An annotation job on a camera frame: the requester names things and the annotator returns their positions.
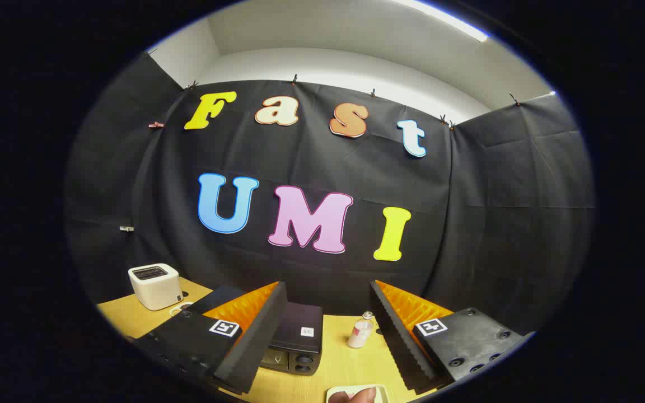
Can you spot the white toaster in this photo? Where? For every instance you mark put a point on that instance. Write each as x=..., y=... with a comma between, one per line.
x=154, y=288

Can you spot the cream square plate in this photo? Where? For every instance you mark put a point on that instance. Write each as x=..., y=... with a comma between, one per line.
x=381, y=390

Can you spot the pink cloth clip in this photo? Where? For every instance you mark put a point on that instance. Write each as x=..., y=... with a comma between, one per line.
x=156, y=124

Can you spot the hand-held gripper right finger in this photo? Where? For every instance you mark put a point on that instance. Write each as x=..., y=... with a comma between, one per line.
x=398, y=336

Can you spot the black toaster oven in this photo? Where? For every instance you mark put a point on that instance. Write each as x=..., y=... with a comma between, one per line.
x=300, y=322

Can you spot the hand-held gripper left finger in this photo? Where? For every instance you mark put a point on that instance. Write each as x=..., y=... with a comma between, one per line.
x=255, y=341

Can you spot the clear bottle with red label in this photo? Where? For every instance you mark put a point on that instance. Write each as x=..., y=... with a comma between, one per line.
x=360, y=333

